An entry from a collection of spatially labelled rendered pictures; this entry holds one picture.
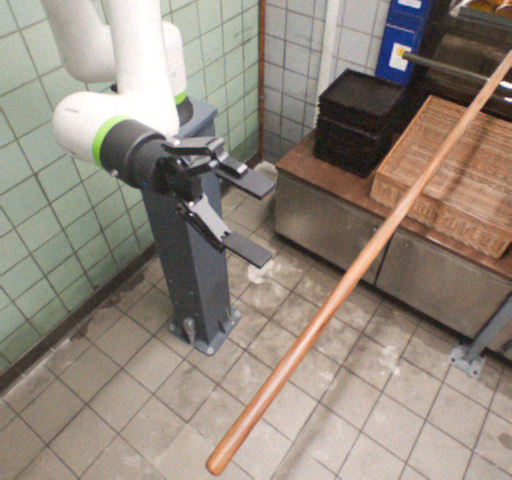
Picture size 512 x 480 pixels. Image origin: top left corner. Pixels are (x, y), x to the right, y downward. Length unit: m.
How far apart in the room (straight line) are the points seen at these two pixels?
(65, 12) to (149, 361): 1.53
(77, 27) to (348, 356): 1.70
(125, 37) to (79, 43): 0.31
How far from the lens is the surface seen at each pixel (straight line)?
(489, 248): 1.86
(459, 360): 2.27
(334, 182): 1.97
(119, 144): 0.65
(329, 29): 2.23
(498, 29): 1.99
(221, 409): 2.01
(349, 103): 1.89
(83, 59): 1.14
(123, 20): 0.83
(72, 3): 1.06
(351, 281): 0.89
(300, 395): 2.04
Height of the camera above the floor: 1.91
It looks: 48 degrees down
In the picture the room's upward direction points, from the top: straight up
